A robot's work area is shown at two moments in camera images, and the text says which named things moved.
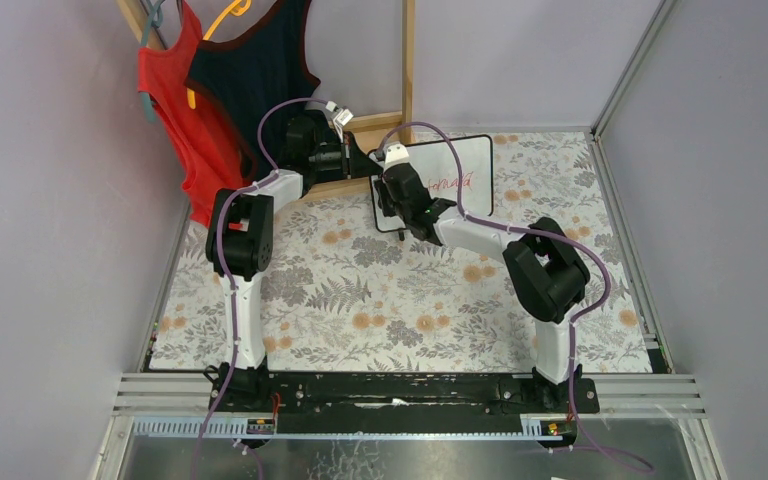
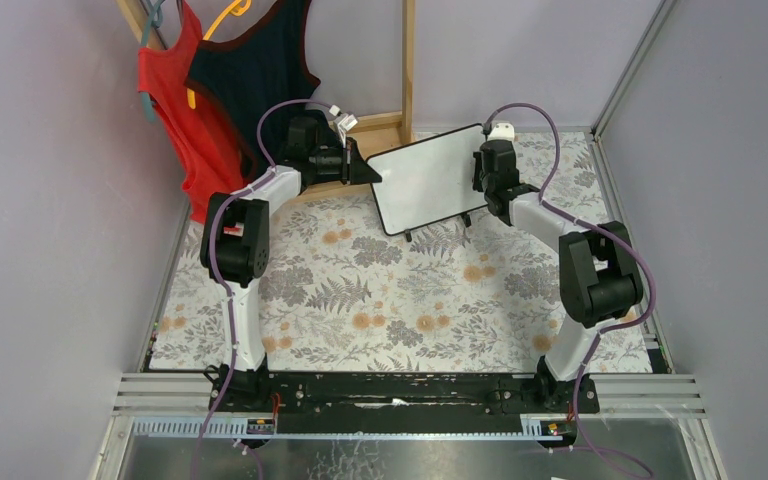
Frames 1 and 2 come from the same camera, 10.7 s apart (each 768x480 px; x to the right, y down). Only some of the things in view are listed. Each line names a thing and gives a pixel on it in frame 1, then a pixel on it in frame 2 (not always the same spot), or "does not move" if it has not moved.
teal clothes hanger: (154, 19) does not move
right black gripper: (388, 201) -> (480, 177)
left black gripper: (345, 156) does not move
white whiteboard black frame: (459, 171) does not move
